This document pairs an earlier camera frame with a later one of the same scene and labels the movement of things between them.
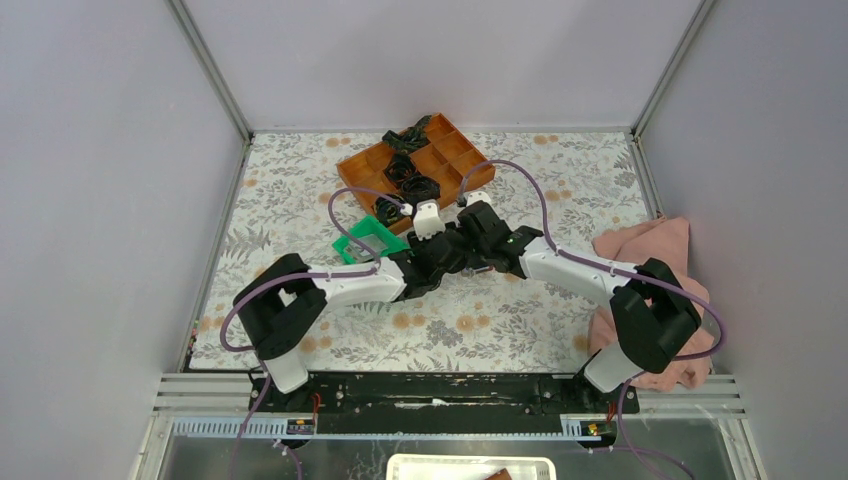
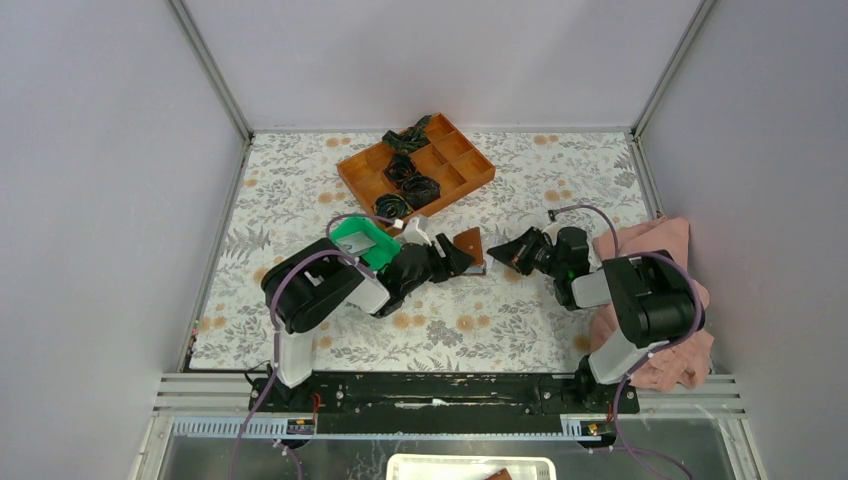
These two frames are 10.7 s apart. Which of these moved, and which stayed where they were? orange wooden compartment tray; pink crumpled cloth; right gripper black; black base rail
Moved: right gripper black
Stayed: black base rail; orange wooden compartment tray; pink crumpled cloth
